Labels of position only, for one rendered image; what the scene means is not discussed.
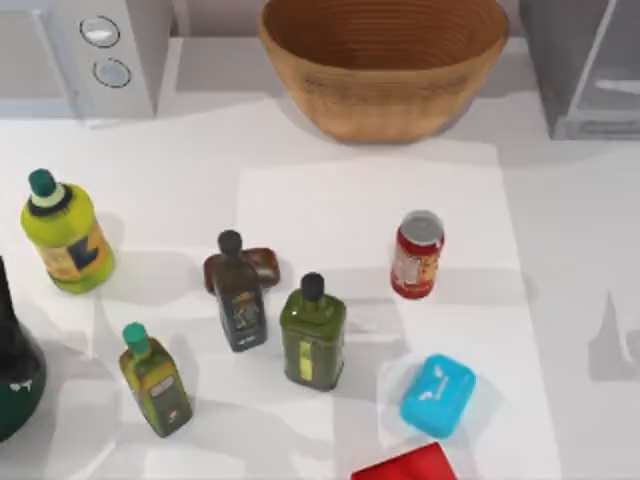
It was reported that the red and white can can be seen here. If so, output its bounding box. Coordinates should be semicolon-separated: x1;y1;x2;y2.
389;209;446;301

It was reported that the dark brown bottle black cap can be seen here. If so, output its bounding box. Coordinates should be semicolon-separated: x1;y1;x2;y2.
210;229;269;354

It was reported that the green square bottle black cap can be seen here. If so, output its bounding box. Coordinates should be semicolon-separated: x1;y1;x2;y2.
278;272;348;391

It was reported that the woven brown basket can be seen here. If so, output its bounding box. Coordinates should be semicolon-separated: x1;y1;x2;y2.
256;0;511;145

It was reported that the blue soap box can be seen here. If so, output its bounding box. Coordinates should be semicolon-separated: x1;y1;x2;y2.
399;353;477;441

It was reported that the olive bottle with green cap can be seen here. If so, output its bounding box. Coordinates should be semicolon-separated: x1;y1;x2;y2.
118;322;194;439

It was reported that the red box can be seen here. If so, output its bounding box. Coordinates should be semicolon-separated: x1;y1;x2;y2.
349;441;459;480

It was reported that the yellow-green bottle with green cap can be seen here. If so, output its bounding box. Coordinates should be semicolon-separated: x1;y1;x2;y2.
19;168;117;294

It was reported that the round grey microwave knob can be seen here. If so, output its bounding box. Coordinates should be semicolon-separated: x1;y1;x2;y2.
79;15;122;49
92;57;133;89

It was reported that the pale microwave oven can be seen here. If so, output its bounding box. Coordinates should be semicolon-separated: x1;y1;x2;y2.
0;0;168;130

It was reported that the large dark green bottle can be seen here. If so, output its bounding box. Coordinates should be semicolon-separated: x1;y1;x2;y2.
0;255;48;443

